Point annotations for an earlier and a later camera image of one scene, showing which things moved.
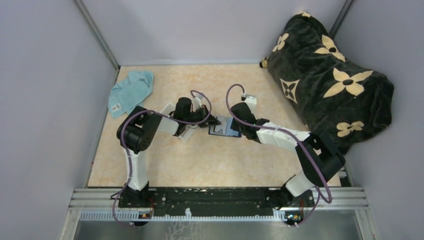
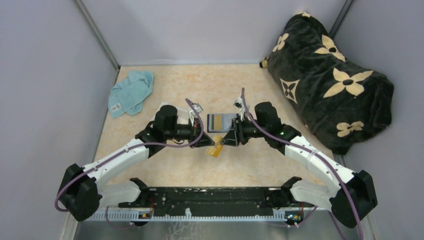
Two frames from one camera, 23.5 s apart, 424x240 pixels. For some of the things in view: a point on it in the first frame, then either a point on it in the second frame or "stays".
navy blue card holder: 224,129 stays
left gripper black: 213,121 → 194,130
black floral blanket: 334,95 stays
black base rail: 216,201 stays
